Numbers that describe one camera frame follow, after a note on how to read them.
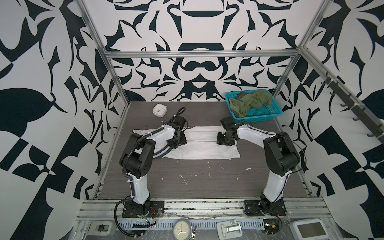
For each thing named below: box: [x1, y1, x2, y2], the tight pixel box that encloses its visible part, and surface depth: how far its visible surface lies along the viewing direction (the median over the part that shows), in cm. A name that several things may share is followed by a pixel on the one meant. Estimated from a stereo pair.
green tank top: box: [229, 90, 273, 118], surface depth 110 cm
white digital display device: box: [289, 218, 330, 240], surface depth 68 cm
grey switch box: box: [87, 221, 114, 236], surface depth 68 cm
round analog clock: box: [173, 218, 191, 240], surface depth 67 cm
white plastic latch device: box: [216, 219, 243, 240], surface depth 69 cm
